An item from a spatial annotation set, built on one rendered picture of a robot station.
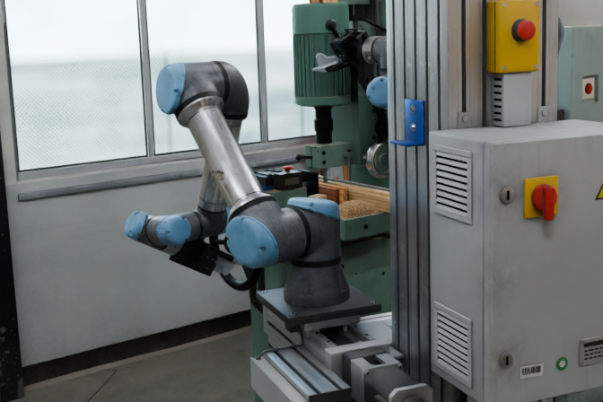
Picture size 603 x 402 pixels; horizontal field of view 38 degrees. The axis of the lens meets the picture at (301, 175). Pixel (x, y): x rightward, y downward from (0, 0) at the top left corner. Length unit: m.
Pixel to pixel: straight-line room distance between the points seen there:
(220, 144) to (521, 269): 0.75
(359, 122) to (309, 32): 0.33
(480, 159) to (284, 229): 0.53
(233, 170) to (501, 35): 0.65
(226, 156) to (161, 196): 2.02
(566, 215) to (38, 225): 2.57
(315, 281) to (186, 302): 2.19
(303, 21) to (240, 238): 0.97
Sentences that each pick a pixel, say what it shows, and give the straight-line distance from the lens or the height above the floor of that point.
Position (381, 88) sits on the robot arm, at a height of 1.28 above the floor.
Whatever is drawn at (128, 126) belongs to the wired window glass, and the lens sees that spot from 3.90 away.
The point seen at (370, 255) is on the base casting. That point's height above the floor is 0.75.
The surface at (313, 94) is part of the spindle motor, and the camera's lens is 2.63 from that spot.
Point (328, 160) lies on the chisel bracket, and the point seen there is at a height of 1.02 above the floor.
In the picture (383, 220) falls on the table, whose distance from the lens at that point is 2.51.
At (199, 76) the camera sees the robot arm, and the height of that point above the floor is 1.33.
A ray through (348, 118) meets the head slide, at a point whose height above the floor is 1.14.
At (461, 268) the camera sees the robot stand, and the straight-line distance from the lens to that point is 1.57.
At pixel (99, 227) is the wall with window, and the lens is 3.81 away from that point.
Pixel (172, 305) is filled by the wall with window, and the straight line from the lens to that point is 4.06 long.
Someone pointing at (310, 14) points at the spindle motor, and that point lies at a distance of 2.62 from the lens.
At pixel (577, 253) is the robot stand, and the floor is 1.02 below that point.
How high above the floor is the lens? 1.42
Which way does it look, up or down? 9 degrees down
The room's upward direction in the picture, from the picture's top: 2 degrees counter-clockwise
